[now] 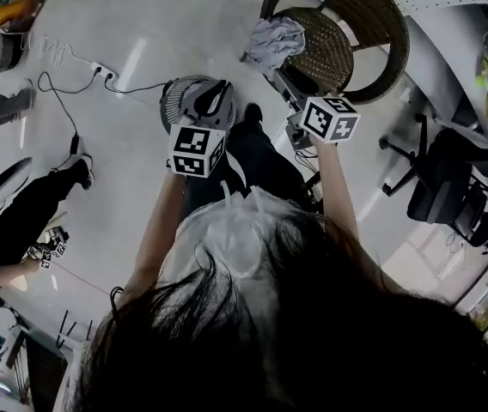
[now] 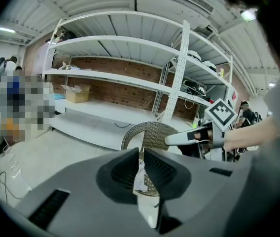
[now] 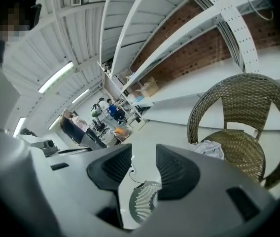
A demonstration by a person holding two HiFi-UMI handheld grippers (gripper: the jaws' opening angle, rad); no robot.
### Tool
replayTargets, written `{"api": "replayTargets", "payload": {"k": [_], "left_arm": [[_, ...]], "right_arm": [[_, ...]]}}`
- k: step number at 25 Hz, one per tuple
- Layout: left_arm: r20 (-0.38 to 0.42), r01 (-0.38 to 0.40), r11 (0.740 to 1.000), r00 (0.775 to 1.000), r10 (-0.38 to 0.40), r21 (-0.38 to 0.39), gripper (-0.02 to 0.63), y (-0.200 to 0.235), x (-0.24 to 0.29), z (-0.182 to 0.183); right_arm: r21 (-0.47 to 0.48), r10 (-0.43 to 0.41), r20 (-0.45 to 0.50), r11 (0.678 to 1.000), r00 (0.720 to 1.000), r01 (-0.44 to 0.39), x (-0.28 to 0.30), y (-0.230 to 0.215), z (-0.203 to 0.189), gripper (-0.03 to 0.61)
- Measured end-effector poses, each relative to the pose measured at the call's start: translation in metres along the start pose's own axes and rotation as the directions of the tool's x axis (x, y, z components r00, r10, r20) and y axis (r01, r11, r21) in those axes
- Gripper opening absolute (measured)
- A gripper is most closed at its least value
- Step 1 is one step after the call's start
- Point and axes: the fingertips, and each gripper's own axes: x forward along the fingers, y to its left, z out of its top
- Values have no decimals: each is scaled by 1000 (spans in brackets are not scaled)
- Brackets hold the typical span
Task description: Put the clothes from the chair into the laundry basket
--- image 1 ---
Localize white power strip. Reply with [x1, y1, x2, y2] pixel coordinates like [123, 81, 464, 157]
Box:
[90, 60, 119, 82]

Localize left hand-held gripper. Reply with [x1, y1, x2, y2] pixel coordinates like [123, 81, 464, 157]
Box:
[167, 78, 236, 179]

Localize person's black shoe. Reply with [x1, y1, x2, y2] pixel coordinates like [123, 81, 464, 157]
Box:
[243, 103, 265, 124]

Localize black adapter cable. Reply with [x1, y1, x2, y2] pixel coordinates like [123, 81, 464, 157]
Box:
[37, 70, 99, 171]

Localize green yellow object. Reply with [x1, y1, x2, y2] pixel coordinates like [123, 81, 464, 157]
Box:
[474, 53, 488, 93]

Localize black metal mesh table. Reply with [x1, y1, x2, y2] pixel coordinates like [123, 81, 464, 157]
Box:
[56, 310, 95, 350]

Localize person's right forearm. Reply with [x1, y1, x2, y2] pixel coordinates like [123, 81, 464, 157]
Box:
[311, 137, 362, 240]

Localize dark wicker chair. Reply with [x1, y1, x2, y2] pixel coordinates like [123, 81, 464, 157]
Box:
[260, 0, 412, 106]

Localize person's white blouse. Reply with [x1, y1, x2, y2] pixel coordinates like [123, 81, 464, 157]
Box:
[157, 180, 326, 300]

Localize person's left forearm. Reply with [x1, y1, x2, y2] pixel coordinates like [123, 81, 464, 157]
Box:
[117, 172, 186, 304]

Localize grey clothes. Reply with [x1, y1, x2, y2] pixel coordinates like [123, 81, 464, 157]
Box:
[243, 16, 307, 76]

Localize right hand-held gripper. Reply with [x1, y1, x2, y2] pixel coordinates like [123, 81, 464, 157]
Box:
[270, 65, 363, 150]

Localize grey slatted laundry basket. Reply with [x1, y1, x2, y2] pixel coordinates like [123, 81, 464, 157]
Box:
[160, 74, 237, 136]

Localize person's black trousers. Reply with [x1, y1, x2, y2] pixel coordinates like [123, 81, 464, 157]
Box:
[183, 118, 314, 214]

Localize white coiled cable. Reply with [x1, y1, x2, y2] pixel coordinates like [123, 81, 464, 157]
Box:
[19, 32, 95, 69]

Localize orange bag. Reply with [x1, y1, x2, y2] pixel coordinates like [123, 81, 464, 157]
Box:
[0, 0, 42, 32]

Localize black power cable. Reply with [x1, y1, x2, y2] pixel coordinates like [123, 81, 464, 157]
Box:
[104, 77, 172, 97]

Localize black office chair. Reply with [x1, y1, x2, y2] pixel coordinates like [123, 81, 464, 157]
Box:
[379, 112, 488, 248]

